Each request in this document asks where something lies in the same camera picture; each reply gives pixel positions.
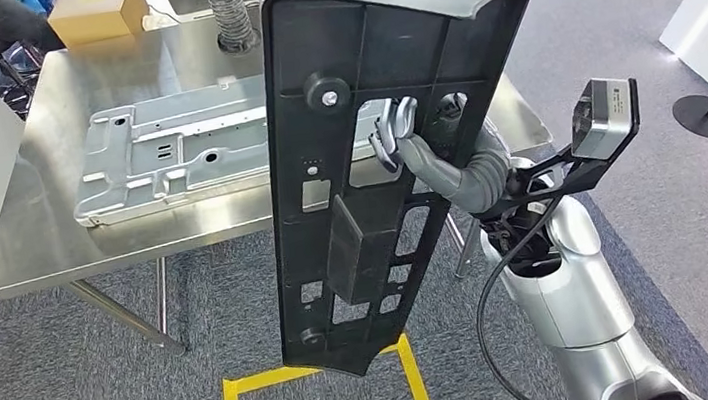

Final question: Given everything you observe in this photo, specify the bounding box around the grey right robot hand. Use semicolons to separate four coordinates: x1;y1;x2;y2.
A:
364;88;481;202

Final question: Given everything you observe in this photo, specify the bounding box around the black plastic frame part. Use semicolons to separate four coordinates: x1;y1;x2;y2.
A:
241;0;574;386

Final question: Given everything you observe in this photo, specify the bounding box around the stainless steel workbench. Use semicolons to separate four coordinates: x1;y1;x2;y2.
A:
0;0;575;377

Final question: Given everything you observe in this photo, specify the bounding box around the grey stamped metal panel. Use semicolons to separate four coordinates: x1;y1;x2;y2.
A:
60;57;407;230

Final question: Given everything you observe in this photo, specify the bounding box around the cardboard box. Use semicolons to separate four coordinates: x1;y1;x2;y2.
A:
45;0;153;51

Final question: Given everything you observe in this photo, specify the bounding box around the black swivel stool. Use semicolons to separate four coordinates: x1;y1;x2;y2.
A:
0;33;56;124

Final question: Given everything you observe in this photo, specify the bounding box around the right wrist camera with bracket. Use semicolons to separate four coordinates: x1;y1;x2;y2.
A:
494;73;652;207

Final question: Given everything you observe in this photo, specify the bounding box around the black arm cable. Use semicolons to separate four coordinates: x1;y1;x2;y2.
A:
461;194;591;400

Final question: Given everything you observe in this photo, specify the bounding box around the grey flexible duct hose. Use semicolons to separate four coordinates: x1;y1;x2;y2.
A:
200;0;265;59

